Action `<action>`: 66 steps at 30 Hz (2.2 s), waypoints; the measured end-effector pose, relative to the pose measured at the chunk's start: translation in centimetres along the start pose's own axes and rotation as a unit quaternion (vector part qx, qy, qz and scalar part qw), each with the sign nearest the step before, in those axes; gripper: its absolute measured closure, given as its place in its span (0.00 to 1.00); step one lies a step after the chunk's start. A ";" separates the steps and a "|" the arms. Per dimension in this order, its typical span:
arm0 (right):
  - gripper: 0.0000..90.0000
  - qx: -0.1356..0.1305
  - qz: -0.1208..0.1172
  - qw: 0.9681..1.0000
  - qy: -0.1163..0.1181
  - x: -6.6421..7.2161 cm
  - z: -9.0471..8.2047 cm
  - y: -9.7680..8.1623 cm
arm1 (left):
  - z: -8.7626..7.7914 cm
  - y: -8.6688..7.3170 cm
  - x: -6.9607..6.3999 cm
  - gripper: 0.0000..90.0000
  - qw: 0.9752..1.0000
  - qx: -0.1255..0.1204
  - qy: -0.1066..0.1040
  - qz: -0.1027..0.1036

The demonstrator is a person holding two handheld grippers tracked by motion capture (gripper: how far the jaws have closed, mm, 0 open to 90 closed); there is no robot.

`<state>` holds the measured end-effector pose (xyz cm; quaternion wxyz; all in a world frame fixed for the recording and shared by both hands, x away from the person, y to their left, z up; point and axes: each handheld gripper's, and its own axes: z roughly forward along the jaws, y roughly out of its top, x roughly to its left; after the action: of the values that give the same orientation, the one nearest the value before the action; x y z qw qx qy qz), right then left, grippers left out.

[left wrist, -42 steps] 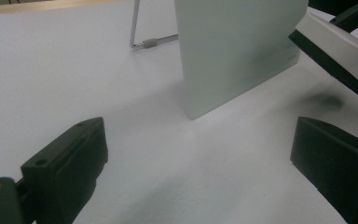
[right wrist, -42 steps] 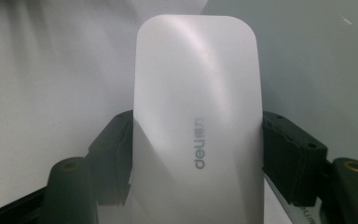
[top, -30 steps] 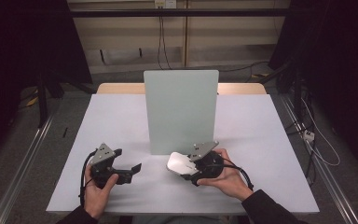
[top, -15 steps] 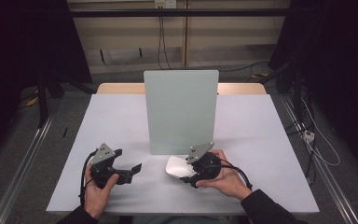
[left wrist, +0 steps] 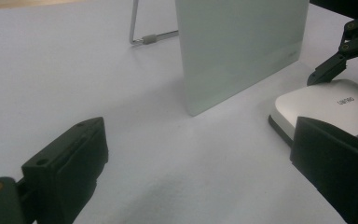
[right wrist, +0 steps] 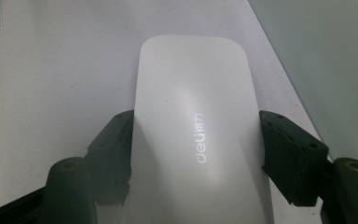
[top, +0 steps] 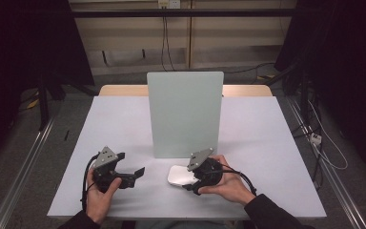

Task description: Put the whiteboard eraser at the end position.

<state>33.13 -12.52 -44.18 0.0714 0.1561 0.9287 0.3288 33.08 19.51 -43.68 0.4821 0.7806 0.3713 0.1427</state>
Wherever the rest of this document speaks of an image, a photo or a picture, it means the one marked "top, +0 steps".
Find aluminium floor rail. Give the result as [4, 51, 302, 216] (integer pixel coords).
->
[0, 115, 57, 229]
[285, 95, 366, 229]

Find black floor cable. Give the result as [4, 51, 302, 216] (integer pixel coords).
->
[223, 62, 276, 75]

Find pale green glass whiteboard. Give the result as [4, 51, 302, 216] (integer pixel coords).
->
[146, 71, 225, 159]

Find white power adapter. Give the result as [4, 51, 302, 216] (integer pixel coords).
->
[310, 132, 323, 146]

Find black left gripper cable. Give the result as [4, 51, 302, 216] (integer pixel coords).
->
[80, 153, 100, 212]

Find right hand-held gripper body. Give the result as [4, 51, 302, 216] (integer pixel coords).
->
[186, 147, 226, 192]

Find white table mat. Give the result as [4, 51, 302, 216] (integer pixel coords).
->
[47, 95, 328, 220]

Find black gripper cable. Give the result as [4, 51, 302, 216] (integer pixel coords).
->
[80, 153, 100, 212]
[213, 162, 258, 197]

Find person's left hand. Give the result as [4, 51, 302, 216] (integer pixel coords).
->
[85, 167, 123, 225]

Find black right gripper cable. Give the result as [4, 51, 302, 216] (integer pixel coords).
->
[213, 162, 258, 197]

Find black metal stand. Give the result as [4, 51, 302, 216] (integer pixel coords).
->
[37, 74, 51, 132]

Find black horizontal metal bar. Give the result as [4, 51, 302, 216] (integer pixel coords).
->
[71, 8, 297, 19]

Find black hanging wall cables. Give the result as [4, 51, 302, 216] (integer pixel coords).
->
[160, 15, 176, 73]

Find white floor cable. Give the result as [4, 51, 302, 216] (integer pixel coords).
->
[307, 99, 349, 171]

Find white wall socket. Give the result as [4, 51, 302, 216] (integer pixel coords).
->
[157, 0, 182, 10]

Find person's right hand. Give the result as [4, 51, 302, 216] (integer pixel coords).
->
[197, 154, 257, 207]

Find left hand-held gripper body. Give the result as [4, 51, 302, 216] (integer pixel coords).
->
[90, 146, 138, 194]

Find white board eraser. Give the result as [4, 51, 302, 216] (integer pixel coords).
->
[167, 164, 201, 187]

